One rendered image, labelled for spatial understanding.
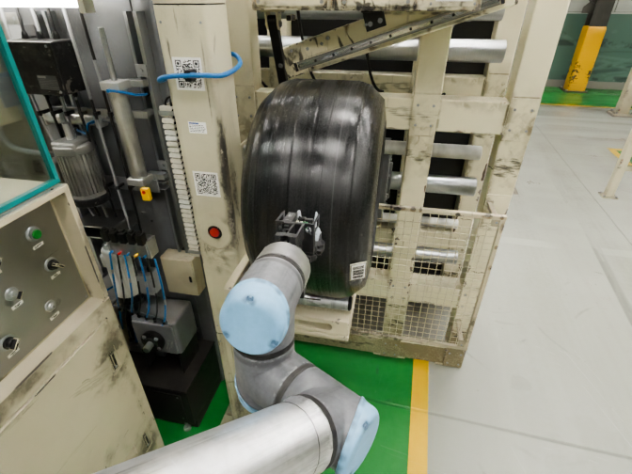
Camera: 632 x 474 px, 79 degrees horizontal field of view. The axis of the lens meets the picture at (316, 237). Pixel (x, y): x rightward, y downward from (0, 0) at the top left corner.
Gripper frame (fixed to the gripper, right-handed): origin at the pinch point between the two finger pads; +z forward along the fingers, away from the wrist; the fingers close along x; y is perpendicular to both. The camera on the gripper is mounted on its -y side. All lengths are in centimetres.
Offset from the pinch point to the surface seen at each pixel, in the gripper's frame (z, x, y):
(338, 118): 12.0, -3.1, 21.5
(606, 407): 84, -129, -115
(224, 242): 24.6, 32.2, -18.7
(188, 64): 18, 35, 31
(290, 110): 13.3, 8.1, 22.6
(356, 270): 4.4, -10.4, -11.3
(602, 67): 915, -429, 31
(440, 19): 56, -25, 44
